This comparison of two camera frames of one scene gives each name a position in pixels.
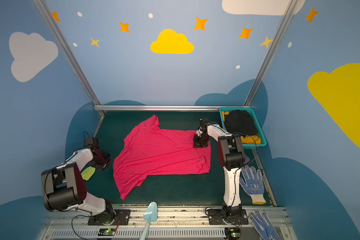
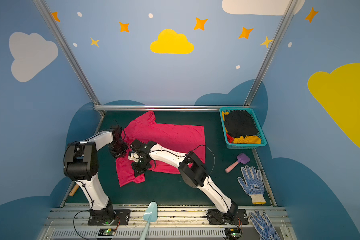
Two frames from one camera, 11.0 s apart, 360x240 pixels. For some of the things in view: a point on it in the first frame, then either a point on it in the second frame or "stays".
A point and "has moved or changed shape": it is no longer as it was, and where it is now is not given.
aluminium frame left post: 57,31 stays
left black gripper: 102,157 → 118,149
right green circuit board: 232,233 stays
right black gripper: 200,141 → 139,166
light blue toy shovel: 150,215 stays
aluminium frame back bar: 98,108 stays
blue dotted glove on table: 253,184 stays
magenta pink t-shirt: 149,150 has moved or changed shape
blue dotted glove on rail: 264,227 stays
